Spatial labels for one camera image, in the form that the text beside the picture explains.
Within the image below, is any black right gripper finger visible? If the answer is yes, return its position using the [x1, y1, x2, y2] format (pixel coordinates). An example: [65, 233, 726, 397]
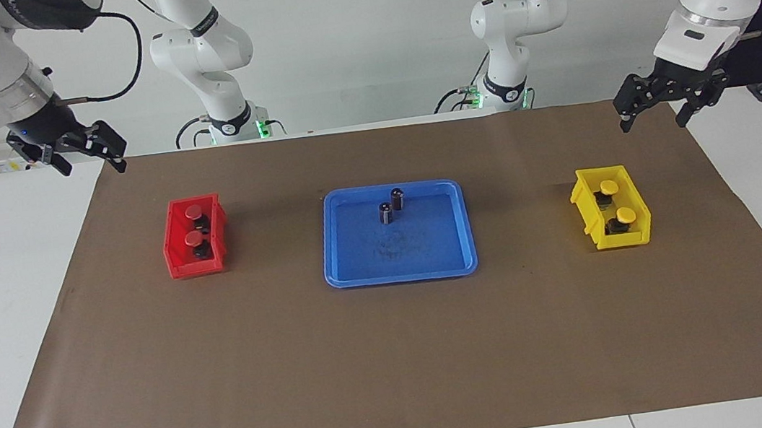
[6, 129, 74, 184]
[61, 117, 131, 181]

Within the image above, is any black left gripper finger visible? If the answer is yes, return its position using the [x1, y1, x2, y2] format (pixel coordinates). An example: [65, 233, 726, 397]
[670, 71, 735, 130]
[610, 69, 669, 136]

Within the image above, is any yellow push button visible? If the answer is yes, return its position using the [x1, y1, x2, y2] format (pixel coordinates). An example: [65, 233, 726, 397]
[592, 178, 622, 210]
[605, 206, 640, 235]

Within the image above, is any red push button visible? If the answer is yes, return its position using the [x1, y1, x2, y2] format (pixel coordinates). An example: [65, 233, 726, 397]
[183, 228, 214, 262]
[184, 202, 213, 232]

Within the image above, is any blue plastic tray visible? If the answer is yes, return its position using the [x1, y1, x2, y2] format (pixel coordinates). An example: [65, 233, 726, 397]
[315, 172, 481, 293]

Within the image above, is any white power box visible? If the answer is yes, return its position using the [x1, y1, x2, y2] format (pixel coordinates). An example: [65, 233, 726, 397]
[0, 150, 31, 174]

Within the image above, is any red plastic bin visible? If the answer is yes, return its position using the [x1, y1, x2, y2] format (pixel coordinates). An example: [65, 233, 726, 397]
[157, 192, 235, 281]

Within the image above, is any yellow plastic bin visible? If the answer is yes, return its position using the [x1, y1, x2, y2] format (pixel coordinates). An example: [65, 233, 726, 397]
[566, 161, 655, 254]

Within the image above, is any brown table mat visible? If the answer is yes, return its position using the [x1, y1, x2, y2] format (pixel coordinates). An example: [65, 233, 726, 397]
[0, 79, 762, 428]

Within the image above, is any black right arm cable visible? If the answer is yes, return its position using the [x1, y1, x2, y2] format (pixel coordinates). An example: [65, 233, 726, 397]
[48, 7, 151, 109]

